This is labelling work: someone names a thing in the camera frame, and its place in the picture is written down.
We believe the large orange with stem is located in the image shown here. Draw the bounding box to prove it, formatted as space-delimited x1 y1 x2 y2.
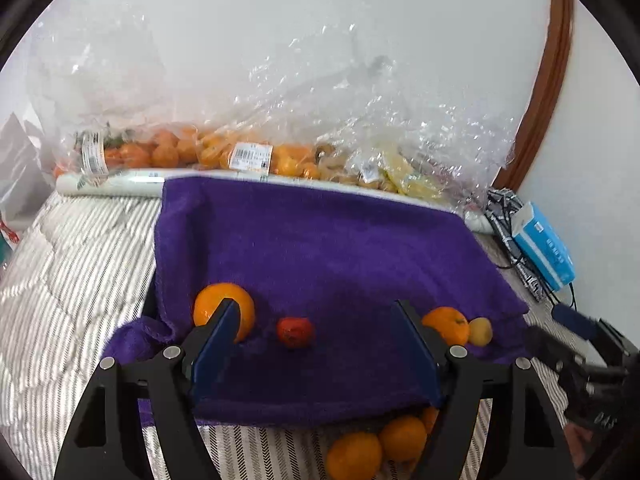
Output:
421 307 470 346

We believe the small orange mandarin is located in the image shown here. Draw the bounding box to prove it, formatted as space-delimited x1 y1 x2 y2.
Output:
192 283 256 342

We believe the large orange mandarin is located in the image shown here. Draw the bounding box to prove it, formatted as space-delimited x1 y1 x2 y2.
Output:
421 406 439 434

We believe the person's right hand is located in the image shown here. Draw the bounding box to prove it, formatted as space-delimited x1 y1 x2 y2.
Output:
564 422 600 480

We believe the small yellow-green fruit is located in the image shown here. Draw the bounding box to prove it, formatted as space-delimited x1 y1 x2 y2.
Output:
468 318 494 348

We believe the small red fruit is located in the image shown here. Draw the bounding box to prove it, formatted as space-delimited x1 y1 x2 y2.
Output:
277 318 314 349

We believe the orange under towel edge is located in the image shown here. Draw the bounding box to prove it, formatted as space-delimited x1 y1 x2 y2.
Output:
326 431 383 480

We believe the purple towel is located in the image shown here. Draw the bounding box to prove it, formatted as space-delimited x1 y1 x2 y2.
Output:
105 177 527 426

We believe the blue tissue pack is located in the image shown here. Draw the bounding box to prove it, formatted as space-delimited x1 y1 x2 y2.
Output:
512 202 576 292

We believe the white rolled paper tube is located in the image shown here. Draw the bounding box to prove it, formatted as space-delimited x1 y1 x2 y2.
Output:
55 169 492 234

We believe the clear bag of yellow fruit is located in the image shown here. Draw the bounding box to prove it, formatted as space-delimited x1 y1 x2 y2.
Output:
316 94 518 211

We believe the red paper gift bag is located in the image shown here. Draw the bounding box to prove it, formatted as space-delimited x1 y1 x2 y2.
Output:
0 219 20 263

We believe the white plastic bag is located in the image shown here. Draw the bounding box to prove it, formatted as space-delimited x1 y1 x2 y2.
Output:
1 114 54 230

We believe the clear bag of mandarins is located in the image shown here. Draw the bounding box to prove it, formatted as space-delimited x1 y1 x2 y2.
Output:
27 1 198 179

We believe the clear bag of oranges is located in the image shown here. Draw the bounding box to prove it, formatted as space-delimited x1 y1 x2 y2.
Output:
196 26 402 188

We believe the black cable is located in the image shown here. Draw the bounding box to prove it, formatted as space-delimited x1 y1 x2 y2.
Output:
487 188 580 311

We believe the brown wooden door frame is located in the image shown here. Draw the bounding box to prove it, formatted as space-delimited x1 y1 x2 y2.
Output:
494 0 575 191

